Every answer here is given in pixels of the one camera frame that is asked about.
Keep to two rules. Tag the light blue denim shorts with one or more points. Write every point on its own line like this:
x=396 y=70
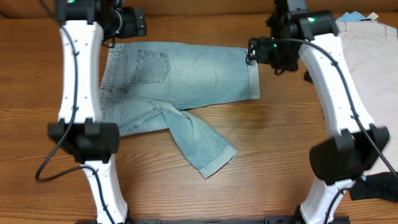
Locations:
x=151 y=86

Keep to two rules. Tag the light blue garment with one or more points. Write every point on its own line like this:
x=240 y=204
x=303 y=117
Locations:
x=354 y=17

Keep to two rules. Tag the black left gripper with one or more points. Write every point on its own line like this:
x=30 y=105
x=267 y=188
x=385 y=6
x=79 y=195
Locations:
x=137 y=23

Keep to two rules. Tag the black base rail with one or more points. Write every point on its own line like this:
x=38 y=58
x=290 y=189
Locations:
x=211 y=221

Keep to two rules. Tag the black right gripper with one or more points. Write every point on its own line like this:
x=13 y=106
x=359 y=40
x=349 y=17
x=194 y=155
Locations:
x=254 y=50

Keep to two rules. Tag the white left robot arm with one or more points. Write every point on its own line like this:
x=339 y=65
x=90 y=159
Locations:
x=80 y=130

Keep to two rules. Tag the beige folded trousers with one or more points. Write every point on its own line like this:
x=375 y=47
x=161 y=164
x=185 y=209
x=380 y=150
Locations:
x=370 y=50

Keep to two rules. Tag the black garment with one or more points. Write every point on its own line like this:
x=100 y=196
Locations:
x=373 y=186

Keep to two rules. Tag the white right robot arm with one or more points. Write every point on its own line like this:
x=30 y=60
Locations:
x=320 y=49

